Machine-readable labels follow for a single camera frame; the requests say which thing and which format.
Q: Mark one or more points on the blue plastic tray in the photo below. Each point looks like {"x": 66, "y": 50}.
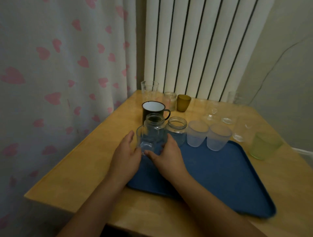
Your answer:
{"x": 215, "y": 175}

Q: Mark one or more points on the person's right hand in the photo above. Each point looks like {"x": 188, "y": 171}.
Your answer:
{"x": 170, "y": 161}

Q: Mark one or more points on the small clear glass jar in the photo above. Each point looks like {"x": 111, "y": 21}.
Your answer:
{"x": 170, "y": 101}

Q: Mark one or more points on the clear stemmed glass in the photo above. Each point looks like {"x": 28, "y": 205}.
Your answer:
{"x": 211, "y": 111}

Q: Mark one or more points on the black enamel mug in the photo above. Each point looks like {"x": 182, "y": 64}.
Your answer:
{"x": 152, "y": 108}

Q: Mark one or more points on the person's right thumb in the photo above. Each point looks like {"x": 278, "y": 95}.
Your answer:
{"x": 152, "y": 155}

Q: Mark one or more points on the green plastic cup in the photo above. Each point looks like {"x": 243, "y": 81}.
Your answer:
{"x": 264, "y": 146}

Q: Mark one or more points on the white curtain with pink hearts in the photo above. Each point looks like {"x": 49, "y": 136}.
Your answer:
{"x": 63, "y": 85}

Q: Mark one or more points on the person's left forearm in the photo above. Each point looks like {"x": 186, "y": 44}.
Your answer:
{"x": 93, "y": 205}

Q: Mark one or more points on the clear glass jar mug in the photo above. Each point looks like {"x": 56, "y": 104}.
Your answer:
{"x": 154, "y": 127}

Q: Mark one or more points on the frosted plastic cup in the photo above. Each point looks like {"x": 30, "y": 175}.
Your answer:
{"x": 217, "y": 138}
{"x": 196, "y": 134}

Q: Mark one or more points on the wide clear drinking glass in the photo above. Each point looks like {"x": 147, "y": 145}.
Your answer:
{"x": 243, "y": 129}

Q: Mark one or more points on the person's right forearm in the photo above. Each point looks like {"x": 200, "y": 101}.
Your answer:
{"x": 210, "y": 210}

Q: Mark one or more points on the person's left thumb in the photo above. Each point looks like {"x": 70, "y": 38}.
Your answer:
{"x": 128, "y": 138}

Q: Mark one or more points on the person's left hand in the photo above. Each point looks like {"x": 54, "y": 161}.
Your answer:
{"x": 123, "y": 158}

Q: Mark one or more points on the amber plastic cup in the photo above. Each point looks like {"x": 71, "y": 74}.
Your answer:
{"x": 184, "y": 103}

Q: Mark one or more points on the slim clear drinking glass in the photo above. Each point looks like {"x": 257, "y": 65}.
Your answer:
{"x": 229, "y": 114}

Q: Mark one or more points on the tall clear drinking glass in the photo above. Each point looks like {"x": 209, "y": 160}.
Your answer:
{"x": 149, "y": 91}

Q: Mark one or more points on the white ribbed radiator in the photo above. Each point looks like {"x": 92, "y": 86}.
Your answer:
{"x": 203, "y": 46}

